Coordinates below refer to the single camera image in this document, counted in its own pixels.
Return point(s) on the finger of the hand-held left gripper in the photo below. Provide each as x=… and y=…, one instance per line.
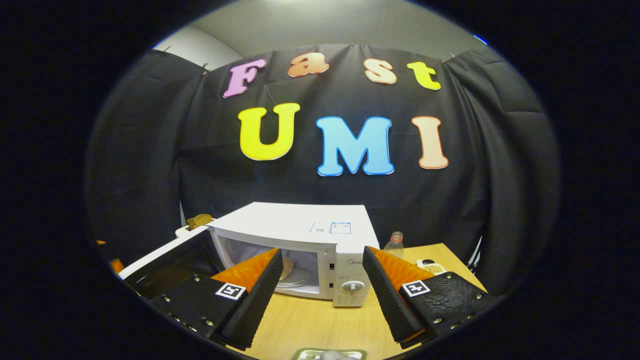
x=116, y=265

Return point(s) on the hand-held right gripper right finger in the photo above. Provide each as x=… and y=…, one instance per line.
x=387, y=305

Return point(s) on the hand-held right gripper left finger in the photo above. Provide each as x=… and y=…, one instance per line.
x=255, y=305

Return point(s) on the round brown bun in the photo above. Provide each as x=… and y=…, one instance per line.
x=286, y=269

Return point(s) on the white microwave oven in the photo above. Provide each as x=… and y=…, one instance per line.
x=300, y=222

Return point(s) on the white sectioned tray with grains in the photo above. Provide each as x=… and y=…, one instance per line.
x=432, y=267

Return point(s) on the clear plastic bottle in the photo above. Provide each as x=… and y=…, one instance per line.
x=394, y=246

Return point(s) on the small square plate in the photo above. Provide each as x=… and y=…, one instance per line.
x=305, y=354

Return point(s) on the white toaster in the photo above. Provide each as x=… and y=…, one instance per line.
x=184, y=231

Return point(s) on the brown bread slice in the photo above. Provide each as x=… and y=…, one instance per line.
x=200, y=220

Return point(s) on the black backdrop cloth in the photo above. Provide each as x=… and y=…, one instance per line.
x=150, y=160

